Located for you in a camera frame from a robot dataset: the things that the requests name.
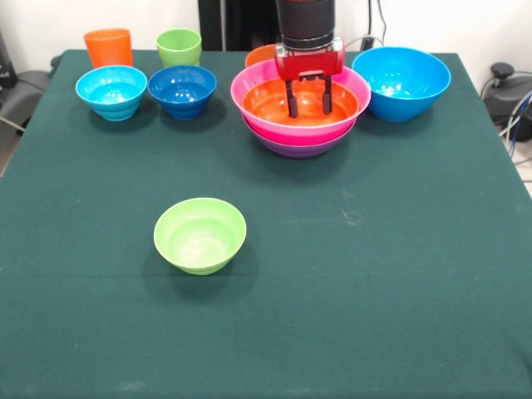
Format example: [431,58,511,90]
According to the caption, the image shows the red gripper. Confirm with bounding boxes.
[273,36,346,119]

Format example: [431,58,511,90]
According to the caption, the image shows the large pink bowl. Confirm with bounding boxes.
[230,57,372,146]

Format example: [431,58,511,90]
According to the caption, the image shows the wide orange bowl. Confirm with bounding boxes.
[241,79,361,128]

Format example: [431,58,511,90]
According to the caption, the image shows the purple bowl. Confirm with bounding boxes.
[255,131,352,160]

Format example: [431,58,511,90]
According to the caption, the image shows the small dark blue bowl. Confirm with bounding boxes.
[147,65,218,121]

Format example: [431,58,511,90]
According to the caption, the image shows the small light blue bowl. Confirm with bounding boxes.
[75,65,149,122]

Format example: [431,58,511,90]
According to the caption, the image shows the orange cup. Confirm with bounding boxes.
[83,27,134,69]

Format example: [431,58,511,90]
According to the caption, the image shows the small deep orange bowl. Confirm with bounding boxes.
[244,44,278,68]

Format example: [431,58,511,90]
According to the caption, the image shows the medium blue bowl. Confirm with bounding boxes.
[351,46,452,123]

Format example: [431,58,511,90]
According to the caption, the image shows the green cup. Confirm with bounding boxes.
[155,27,203,68]

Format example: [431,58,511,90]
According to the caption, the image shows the small green bowl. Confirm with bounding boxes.
[153,197,248,276]

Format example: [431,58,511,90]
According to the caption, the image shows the grey wheeled floor base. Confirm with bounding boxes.
[481,62,532,126]
[0,70,53,126]

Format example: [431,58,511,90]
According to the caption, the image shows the dark green tablecloth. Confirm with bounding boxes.
[0,49,532,399]

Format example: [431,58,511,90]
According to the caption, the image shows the tangle of floor cables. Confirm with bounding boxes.
[497,89,532,184]

